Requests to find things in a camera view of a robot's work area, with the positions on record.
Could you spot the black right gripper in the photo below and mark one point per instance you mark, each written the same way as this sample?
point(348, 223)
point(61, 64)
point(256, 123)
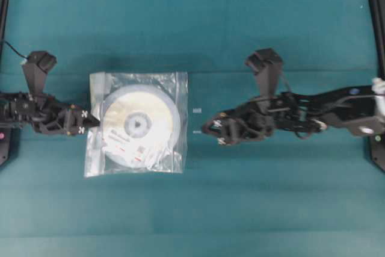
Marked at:
point(254, 120)

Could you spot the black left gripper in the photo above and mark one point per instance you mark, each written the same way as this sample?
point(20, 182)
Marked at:
point(53, 117)

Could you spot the white component reel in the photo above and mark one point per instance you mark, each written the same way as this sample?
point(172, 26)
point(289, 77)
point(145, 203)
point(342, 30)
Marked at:
point(140, 126)

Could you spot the clear zip bag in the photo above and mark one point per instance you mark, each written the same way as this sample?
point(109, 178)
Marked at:
point(102, 84)

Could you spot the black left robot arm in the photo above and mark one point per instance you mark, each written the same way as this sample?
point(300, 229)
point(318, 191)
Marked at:
point(15, 108)

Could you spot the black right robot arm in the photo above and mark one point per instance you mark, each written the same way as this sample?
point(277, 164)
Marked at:
point(356, 109)

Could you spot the teal table mat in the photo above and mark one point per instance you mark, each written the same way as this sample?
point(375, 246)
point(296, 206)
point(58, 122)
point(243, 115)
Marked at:
point(281, 197)

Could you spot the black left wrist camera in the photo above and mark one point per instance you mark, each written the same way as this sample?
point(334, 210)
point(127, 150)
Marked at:
point(36, 69)

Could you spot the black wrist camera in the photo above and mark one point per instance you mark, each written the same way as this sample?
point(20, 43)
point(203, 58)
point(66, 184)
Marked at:
point(36, 69)
point(267, 66)

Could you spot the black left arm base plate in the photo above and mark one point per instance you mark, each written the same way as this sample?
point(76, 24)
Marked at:
point(10, 142)

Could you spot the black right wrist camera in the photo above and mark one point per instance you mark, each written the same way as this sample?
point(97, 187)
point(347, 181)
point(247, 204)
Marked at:
point(267, 66)

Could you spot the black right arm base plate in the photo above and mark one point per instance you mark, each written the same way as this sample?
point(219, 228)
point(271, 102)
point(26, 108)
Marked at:
point(376, 143)

